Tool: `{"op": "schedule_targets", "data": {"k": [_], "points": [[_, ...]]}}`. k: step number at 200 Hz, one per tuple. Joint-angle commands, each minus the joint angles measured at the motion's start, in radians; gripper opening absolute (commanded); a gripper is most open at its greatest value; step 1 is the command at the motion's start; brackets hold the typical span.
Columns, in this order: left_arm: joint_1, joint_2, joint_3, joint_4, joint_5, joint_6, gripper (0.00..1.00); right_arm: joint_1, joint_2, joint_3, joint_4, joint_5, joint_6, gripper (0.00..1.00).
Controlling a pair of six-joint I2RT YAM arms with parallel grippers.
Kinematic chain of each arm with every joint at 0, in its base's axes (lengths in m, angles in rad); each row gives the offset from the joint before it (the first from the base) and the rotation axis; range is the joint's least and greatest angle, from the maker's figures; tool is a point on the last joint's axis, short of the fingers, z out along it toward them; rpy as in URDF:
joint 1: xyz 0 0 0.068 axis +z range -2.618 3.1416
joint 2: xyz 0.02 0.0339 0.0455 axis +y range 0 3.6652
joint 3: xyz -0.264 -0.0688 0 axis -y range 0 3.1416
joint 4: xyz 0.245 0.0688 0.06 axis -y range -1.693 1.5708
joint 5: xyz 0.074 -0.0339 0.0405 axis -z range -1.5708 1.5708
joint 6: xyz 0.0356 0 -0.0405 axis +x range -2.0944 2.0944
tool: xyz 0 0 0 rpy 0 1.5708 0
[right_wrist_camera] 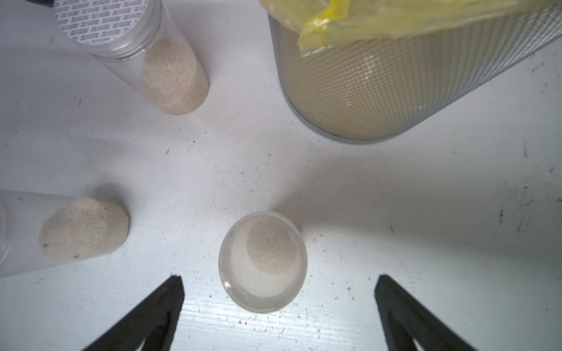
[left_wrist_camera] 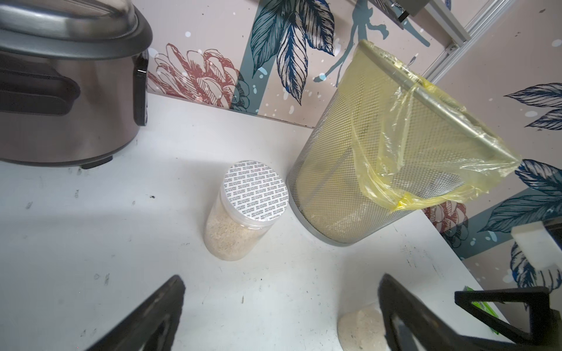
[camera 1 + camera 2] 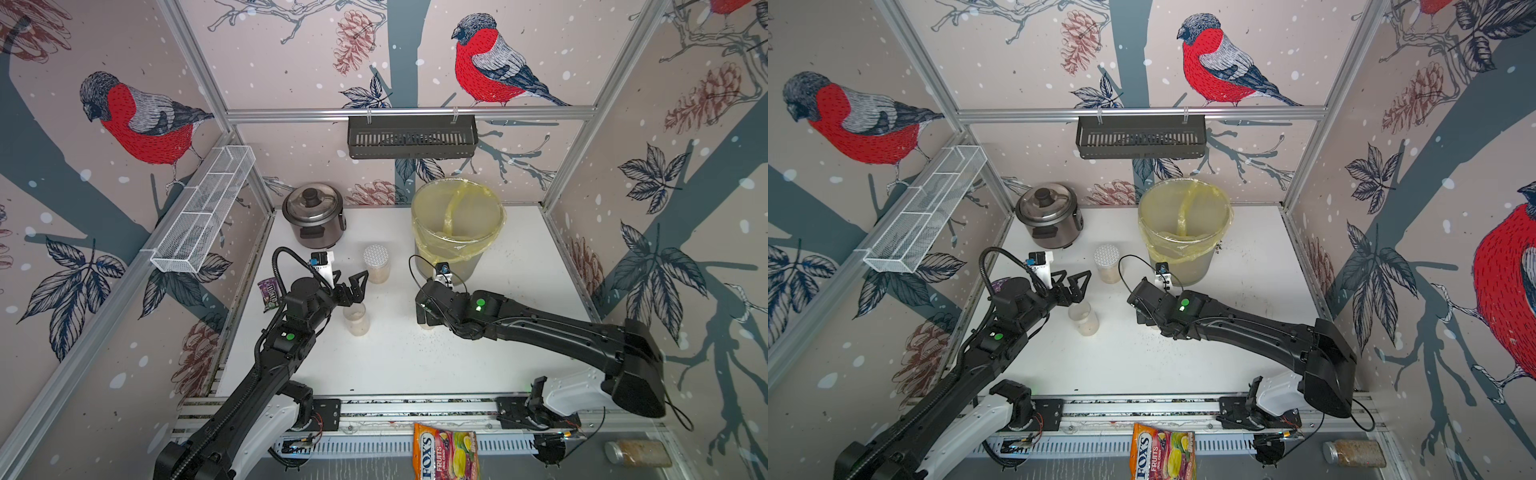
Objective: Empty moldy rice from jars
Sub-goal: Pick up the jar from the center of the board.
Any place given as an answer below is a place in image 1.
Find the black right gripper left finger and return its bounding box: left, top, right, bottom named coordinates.
left=86, top=276, right=184, bottom=350

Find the mesh bin with yellow bag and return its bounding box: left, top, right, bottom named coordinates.
left=269, top=6, right=561, bottom=143

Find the small clear jar with rice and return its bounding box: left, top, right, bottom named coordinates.
left=218, top=211, right=308, bottom=314

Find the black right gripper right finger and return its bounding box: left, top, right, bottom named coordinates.
left=374, top=275, right=475, bottom=351

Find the clear jar with sealed top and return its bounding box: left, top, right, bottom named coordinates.
left=54, top=0, right=209, bottom=116

